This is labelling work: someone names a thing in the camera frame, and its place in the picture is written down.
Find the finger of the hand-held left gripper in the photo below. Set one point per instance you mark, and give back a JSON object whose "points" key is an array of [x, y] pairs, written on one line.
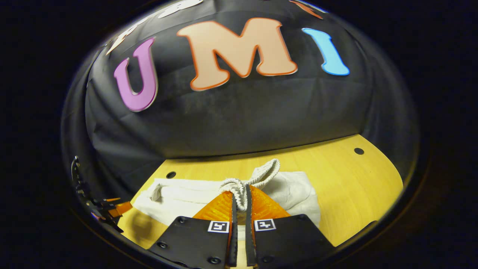
{"points": [[123, 207]]}

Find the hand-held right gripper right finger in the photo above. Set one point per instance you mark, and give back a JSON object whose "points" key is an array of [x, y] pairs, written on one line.
{"points": [[287, 239]]}

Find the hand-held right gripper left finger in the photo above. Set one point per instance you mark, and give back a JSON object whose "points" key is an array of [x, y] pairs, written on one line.
{"points": [[194, 239]]}

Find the white jeans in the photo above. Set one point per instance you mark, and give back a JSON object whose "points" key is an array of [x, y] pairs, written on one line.
{"points": [[179, 198]]}

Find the black backdrop cloth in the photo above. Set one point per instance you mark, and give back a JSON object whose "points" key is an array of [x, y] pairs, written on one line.
{"points": [[242, 119]]}

